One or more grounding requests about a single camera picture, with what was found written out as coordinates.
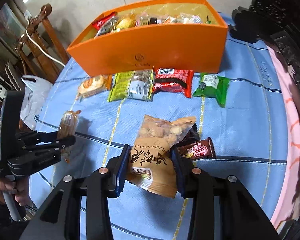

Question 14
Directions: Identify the orange cardboard box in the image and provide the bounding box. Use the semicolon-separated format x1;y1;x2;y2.
67;0;228;76

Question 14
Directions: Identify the white balls candy bag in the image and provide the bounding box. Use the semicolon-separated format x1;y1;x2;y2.
177;12;202;24

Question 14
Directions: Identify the dark red chocolate bar packet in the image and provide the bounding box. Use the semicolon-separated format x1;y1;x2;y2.
177;137;216;161

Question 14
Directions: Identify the green plum candy packet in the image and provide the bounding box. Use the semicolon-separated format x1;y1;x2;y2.
192;73;230;108

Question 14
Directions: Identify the dark carved wooden furniture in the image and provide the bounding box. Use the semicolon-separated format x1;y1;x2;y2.
229;0;300;95

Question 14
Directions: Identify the carved wooden chair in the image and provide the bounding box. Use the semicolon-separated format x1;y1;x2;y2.
15;3;69;83

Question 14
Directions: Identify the orange round pastry packet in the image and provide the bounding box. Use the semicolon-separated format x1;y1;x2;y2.
76;75;112;100

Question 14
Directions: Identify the white plastic bag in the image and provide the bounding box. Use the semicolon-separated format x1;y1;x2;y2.
20;75;53;130

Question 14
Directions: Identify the yellow cake packet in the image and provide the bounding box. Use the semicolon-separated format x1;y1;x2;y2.
115;14;136;31

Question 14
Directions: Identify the person left hand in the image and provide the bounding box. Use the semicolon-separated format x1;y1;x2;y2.
0;177;31;206

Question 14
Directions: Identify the brown peanut snack bag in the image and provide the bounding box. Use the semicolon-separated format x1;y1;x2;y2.
126;115;196;198

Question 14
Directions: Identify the yellow-green seed packet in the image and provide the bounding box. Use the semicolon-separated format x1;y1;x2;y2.
108;69;154;102

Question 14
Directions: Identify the red black snack packet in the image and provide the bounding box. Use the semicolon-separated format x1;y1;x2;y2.
153;68;194;98

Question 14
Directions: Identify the red striped snack packet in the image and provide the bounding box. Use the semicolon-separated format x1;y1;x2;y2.
91;11;117;30

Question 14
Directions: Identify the pink cracker bag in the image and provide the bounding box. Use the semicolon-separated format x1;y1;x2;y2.
135;14;166;27

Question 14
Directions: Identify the small brown biscuit stick packet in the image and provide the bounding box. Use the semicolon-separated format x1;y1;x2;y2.
57;110;81;163

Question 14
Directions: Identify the blue checked tablecloth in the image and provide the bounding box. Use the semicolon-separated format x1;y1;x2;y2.
30;37;288;221

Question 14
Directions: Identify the white power cable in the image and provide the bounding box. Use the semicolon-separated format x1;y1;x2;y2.
25;27;66;68

